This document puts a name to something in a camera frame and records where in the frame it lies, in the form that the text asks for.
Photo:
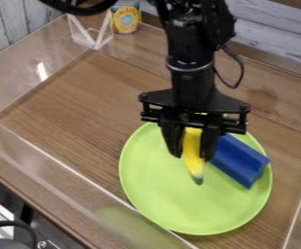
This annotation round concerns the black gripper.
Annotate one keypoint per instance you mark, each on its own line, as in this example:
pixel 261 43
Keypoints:
pixel 220 111

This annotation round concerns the yellow toy banana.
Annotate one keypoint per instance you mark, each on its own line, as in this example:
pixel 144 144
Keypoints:
pixel 190 154

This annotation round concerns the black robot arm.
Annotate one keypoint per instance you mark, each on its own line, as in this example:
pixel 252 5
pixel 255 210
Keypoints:
pixel 199 27

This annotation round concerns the green round plate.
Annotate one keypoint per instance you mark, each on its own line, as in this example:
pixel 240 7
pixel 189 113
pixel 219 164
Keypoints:
pixel 162 192

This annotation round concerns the blue foam block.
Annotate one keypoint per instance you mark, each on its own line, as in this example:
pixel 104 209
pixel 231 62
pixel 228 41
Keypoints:
pixel 241 158

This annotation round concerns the yellow blue labelled can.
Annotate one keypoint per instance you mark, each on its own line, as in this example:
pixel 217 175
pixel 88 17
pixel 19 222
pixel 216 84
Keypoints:
pixel 126 16

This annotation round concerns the clear acrylic corner bracket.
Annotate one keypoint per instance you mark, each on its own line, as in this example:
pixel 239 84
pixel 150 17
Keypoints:
pixel 92 37

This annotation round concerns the clear acrylic tray wall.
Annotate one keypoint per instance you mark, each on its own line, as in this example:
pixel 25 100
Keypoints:
pixel 94 216

